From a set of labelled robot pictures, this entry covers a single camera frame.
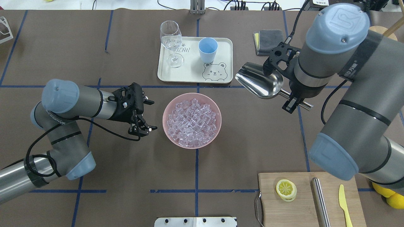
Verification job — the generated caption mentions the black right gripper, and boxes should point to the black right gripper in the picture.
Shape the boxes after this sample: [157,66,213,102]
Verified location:
[263,42,303,113]

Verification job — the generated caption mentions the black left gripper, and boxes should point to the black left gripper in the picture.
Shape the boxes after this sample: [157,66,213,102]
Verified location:
[107,83,157,137]

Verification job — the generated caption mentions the steel ice scoop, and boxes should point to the steel ice scoop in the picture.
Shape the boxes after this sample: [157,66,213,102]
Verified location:
[235,62,314,111]

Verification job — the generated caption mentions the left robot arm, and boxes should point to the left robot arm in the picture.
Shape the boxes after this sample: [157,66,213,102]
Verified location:
[1,79,157,204]

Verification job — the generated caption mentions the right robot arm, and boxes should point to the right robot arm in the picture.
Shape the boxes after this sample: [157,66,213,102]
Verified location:
[263,3,404,195]

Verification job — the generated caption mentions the pile of clear ice cubes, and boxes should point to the pile of clear ice cubes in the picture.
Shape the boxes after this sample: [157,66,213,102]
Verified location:
[167,98,217,148]

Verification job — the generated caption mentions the light blue cup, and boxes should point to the light blue cup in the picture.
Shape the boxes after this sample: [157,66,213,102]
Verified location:
[198,38,218,63]

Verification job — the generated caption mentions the wooden cup tree stand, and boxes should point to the wooden cup tree stand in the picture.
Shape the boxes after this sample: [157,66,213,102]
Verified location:
[369,16,404,41]

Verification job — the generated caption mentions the grey and yellow cloth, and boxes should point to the grey and yellow cloth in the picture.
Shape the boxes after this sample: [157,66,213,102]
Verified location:
[253,30,284,56]

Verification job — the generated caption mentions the pink bowl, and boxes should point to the pink bowl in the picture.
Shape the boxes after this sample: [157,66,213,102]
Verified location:
[162,93,222,149]

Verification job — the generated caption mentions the cream bear serving tray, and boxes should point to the cream bear serving tray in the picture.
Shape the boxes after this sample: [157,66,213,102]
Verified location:
[157,37,234,84]

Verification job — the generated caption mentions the clear wine glass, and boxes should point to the clear wine glass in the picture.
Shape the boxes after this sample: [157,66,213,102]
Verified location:
[160,20,184,68]

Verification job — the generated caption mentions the lemon slice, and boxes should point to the lemon slice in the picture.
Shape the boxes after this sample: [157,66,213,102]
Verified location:
[276,179,297,202]

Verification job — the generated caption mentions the steel muddler black tip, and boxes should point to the steel muddler black tip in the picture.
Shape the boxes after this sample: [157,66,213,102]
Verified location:
[311,177,331,227]

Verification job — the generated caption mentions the bamboo cutting board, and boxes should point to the bamboo cutting board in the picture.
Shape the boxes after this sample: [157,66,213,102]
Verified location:
[258,172,366,227]

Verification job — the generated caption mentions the yellow plastic knife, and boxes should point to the yellow plastic knife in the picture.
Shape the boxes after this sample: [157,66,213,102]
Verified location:
[338,184,353,227]

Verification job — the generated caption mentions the yellow lemon oblong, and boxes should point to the yellow lemon oblong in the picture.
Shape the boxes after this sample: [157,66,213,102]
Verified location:
[372,182,396,198]

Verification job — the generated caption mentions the aluminium frame post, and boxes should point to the aluminium frame post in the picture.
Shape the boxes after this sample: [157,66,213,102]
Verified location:
[190,0,206,15]

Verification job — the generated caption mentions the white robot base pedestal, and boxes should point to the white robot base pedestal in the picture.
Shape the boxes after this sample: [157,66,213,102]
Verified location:
[154,217,238,227]

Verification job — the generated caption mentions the white wire cup rack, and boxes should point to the white wire cup rack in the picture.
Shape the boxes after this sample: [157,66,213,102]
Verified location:
[0,17,14,44]

